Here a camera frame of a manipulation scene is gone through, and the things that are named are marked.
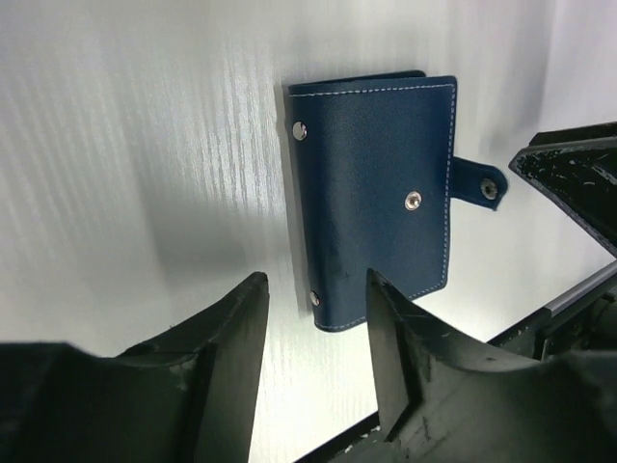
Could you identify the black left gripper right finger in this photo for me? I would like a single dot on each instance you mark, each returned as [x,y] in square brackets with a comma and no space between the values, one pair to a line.
[444,396]

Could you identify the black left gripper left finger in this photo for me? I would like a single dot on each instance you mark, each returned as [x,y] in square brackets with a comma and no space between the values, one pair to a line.
[186,395]

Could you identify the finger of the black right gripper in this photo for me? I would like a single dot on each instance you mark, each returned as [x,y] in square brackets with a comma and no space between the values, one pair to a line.
[575,168]

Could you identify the blue leather card holder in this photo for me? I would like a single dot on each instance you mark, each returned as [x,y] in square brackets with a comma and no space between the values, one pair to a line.
[377,173]

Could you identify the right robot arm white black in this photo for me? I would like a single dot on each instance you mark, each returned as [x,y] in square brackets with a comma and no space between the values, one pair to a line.
[582,318]

